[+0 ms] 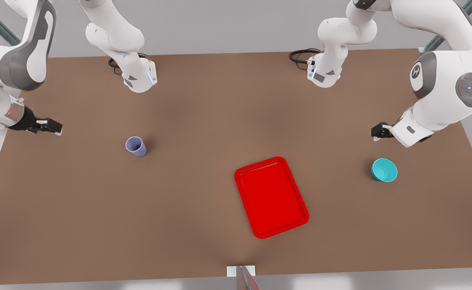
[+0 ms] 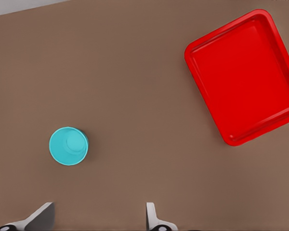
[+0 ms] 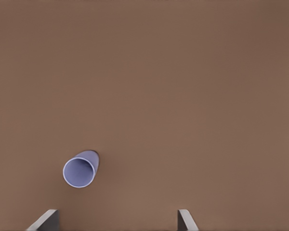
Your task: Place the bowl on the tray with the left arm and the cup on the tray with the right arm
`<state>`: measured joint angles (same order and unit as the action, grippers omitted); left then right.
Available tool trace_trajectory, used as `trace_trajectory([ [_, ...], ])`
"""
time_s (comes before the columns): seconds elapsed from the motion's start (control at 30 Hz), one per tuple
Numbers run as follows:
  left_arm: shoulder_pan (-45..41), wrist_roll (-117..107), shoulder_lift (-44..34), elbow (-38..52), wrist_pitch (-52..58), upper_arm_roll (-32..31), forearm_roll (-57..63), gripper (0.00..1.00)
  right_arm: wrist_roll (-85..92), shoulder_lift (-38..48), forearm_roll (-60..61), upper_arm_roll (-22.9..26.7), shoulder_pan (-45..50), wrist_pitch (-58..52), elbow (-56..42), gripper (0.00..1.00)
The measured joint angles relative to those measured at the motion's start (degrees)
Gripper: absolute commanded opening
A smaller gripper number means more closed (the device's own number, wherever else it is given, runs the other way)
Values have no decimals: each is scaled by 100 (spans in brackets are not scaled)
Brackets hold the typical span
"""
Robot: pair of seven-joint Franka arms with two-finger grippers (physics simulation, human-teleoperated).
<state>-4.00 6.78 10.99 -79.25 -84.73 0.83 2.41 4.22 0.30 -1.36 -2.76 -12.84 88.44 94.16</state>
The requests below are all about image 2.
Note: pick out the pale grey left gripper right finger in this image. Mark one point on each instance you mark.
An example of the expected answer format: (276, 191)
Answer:
(152, 217)

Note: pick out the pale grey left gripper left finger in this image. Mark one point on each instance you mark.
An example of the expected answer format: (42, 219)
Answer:
(39, 217)

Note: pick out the turquoise cup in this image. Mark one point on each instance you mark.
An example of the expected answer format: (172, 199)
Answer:
(68, 146)

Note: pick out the red rectangular tray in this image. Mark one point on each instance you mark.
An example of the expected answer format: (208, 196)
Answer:
(240, 79)

